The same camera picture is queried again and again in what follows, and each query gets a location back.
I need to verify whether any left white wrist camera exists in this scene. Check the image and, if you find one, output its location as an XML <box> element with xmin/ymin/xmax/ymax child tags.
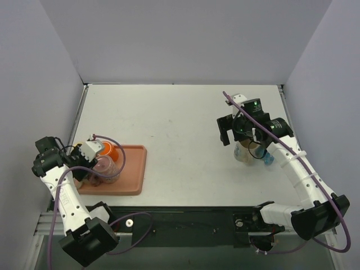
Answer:
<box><xmin>79</xmin><ymin>134</ymin><xmax>105</xmax><ymax>162</ymax></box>

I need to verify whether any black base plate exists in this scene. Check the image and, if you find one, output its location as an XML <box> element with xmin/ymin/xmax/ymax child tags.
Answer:
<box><xmin>47</xmin><ymin>205</ymin><xmax>286</xmax><ymax>250</ymax></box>

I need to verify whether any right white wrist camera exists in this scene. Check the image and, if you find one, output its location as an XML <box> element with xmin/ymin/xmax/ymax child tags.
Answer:
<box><xmin>224</xmin><ymin>93</ymin><xmax>248</xmax><ymax>119</ymax></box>

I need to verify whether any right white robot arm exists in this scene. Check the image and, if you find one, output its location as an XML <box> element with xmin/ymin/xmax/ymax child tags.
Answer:
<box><xmin>217</xmin><ymin>94</ymin><xmax>350</xmax><ymax>240</ymax></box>

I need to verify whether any pink plastic tray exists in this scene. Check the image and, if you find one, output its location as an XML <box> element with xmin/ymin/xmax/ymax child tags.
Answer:
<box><xmin>78</xmin><ymin>145</ymin><xmax>147</xmax><ymax>196</ymax></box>

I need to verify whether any beige patterned mug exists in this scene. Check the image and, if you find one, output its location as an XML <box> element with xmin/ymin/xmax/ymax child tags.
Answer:
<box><xmin>234</xmin><ymin>139</ymin><xmax>265</xmax><ymax>165</ymax></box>

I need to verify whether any yellow cream mug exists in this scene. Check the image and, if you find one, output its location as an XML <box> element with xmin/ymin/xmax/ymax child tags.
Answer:
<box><xmin>73</xmin><ymin>143</ymin><xmax>85</xmax><ymax>188</ymax></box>

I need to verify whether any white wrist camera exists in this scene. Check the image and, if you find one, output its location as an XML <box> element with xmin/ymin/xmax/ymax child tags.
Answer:
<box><xmin>79</xmin><ymin>134</ymin><xmax>105</xmax><ymax>162</ymax></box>
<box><xmin>224</xmin><ymin>93</ymin><xmax>248</xmax><ymax>119</ymax></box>

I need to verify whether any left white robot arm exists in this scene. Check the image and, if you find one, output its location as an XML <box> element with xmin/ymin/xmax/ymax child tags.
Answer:
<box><xmin>31</xmin><ymin>137</ymin><xmax>118</xmax><ymax>267</ymax></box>

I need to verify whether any orange mug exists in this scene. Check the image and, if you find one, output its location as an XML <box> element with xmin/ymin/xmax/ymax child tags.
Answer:
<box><xmin>99</xmin><ymin>141</ymin><xmax>119</xmax><ymax>162</ymax></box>

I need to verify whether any pink patterned mug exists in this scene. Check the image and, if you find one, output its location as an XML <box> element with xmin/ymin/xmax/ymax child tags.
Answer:
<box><xmin>88</xmin><ymin>155</ymin><xmax>119</xmax><ymax>186</ymax></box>

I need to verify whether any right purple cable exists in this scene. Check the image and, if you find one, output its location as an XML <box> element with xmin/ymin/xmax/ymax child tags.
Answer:
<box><xmin>222</xmin><ymin>91</ymin><xmax>352</xmax><ymax>255</ymax></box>

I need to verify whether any blue patterned mug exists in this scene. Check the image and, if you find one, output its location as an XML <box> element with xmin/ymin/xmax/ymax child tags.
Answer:
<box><xmin>260</xmin><ymin>150</ymin><xmax>274</xmax><ymax>166</ymax></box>

